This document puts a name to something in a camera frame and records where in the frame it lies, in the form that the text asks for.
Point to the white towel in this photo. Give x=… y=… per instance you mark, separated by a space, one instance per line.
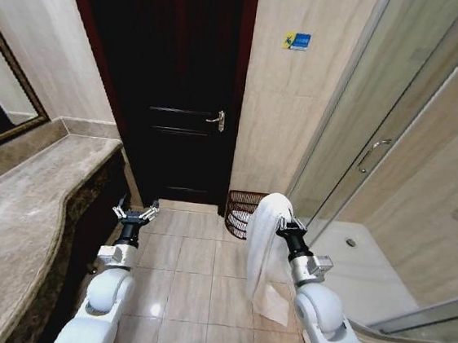
x=264 y=245

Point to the pale stone door threshold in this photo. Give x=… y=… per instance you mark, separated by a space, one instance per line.
x=190 y=207

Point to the white shower tray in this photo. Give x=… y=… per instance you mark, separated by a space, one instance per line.
x=358 y=271

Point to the marble vanity counter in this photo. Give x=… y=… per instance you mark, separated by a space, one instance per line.
x=16 y=206

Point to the brown wicker hamper basket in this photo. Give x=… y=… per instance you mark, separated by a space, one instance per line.
x=238 y=217

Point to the glass shower enclosure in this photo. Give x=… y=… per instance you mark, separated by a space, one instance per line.
x=387 y=73

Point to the dark wooden door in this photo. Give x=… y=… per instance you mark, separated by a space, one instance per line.
x=174 y=71

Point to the round shower drain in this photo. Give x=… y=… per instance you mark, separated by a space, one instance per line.
x=351 y=242

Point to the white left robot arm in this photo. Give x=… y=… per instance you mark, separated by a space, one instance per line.
x=110 y=290

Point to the blue yellow wall sticker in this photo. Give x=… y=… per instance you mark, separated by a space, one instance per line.
x=297 y=41

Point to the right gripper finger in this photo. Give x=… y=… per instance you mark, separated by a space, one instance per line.
x=283 y=225
x=298 y=222

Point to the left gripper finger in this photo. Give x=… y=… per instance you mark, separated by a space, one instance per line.
x=119 y=211
x=151 y=211

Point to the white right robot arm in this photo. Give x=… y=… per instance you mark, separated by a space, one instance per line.
x=317 y=308

